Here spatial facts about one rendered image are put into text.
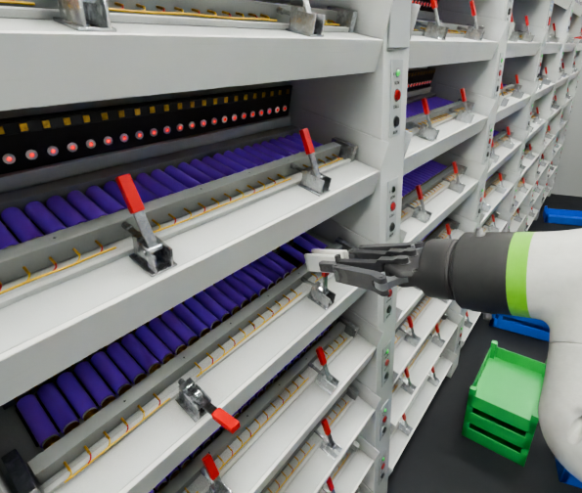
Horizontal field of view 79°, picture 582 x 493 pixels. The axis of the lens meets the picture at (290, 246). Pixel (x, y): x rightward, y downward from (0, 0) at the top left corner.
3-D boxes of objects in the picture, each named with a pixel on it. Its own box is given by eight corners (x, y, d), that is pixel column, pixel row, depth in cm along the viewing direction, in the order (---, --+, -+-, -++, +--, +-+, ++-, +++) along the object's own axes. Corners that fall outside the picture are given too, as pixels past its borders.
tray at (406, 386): (453, 332, 145) (468, 309, 137) (385, 441, 105) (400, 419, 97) (409, 304, 155) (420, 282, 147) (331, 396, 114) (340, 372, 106)
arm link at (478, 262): (521, 213, 40) (502, 244, 34) (526, 302, 44) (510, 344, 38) (465, 214, 44) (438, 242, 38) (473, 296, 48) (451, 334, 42)
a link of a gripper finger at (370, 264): (414, 281, 47) (411, 286, 46) (341, 277, 54) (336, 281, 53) (410, 254, 46) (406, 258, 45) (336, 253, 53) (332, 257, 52)
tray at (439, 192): (472, 192, 120) (492, 154, 111) (392, 266, 79) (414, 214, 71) (418, 169, 129) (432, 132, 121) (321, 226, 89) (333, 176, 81)
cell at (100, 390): (90, 367, 45) (116, 400, 42) (75, 376, 44) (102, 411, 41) (87, 358, 44) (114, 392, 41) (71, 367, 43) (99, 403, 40)
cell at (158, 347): (147, 331, 51) (174, 359, 48) (135, 337, 50) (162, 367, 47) (146, 323, 50) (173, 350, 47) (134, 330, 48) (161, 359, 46)
